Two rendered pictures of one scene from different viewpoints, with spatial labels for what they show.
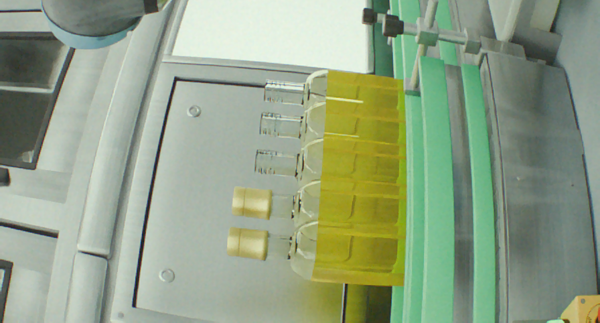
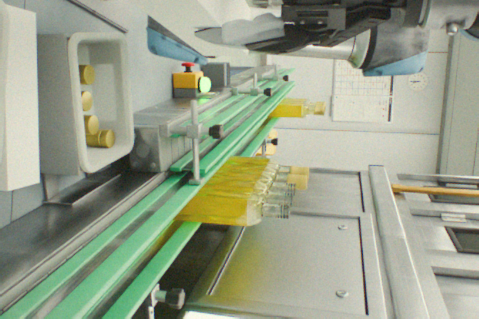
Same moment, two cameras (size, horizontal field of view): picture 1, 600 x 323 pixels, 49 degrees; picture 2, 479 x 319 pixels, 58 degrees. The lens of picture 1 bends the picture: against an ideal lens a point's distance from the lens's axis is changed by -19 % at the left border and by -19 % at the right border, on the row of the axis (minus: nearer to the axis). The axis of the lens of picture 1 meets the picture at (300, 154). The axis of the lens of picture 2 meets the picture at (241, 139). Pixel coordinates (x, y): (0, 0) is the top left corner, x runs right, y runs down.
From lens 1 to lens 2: 1.54 m
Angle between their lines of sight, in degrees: 113
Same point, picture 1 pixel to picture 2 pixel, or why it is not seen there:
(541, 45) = not seen: hidden behind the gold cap
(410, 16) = (166, 211)
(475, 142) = not seen: hidden behind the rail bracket
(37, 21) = not seen: outside the picture
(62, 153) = (460, 304)
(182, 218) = (337, 245)
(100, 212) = (396, 249)
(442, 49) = (155, 196)
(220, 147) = (316, 273)
